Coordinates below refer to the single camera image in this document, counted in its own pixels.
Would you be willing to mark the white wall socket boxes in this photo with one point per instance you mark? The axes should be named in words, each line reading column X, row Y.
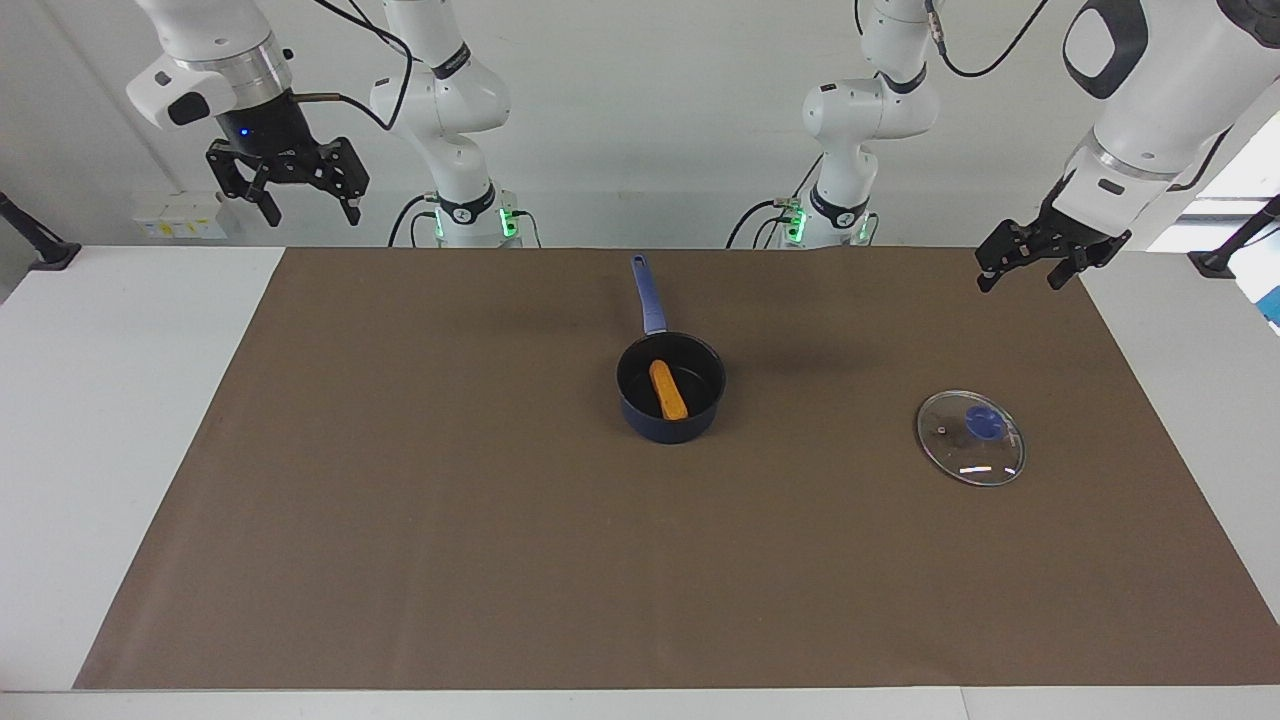
column 180, row 215

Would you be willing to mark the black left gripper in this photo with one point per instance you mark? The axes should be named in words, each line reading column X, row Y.
column 1065, row 235

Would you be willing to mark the glass lid with blue knob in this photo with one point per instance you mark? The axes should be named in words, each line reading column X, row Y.
column 975, row 455

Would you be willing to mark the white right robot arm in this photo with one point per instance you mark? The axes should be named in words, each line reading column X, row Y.
column 445, row 100

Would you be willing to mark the light blue object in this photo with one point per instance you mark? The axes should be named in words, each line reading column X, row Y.
column 1272, row 308

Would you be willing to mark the brown table mat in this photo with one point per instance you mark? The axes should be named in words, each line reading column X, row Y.
column 450, row 520

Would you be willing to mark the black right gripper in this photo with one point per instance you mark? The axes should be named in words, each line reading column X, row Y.
column 265, row 135

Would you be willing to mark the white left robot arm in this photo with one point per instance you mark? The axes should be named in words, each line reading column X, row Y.
column 1160, row 100

